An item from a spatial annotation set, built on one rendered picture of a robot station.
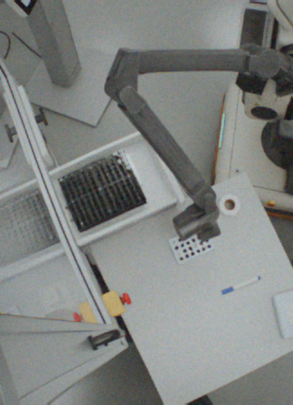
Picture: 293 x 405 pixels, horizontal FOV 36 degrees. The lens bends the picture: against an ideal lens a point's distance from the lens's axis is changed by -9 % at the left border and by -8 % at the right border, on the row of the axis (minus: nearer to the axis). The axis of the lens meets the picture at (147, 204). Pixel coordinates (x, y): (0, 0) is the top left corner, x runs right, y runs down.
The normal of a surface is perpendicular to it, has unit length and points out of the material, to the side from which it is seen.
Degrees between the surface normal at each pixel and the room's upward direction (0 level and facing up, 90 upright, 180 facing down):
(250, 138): 0
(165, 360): 0
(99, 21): 0
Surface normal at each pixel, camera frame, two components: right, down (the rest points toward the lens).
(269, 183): -0.02, -0.25
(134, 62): 0.38, 0.43
